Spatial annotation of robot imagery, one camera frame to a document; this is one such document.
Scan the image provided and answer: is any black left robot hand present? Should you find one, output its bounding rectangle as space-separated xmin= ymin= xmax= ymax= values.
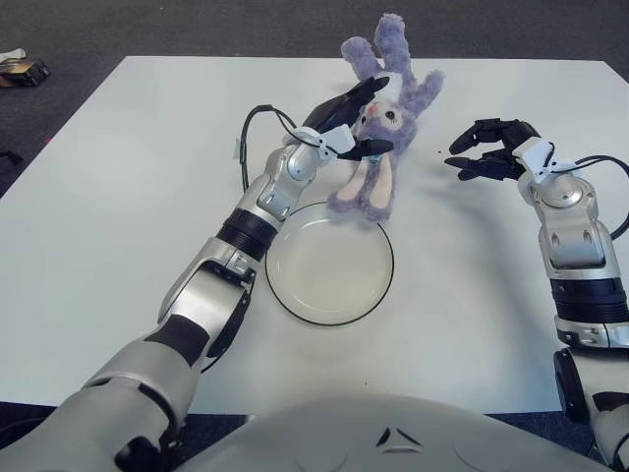
xmin=300 ymin=76 xmax=395 ymax=162

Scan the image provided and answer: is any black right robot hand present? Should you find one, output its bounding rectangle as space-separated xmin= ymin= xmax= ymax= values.
xmin=443 ymin=117 xmax=542 ymax=182

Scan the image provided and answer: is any purple plush bunny doll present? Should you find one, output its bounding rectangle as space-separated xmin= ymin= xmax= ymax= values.
xmin=327 ymin=13 xmax=446 ymax=222

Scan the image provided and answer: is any white plate with black rim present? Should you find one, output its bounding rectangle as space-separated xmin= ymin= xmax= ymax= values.
xmin=264 ymin=201 xmax=395 ymax=326

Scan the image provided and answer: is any grey robot torso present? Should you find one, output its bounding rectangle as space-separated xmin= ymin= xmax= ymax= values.
xmin=186 ymin=392 xmax=610 ymax=472

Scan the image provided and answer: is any brown and black box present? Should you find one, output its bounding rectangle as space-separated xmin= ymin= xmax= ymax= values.
xmin=0 ymin=56 xmax=51 ymax=89

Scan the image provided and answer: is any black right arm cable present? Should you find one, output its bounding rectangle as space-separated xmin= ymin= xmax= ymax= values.
xmin=552 ymin=154 xmax=629 ymax=242

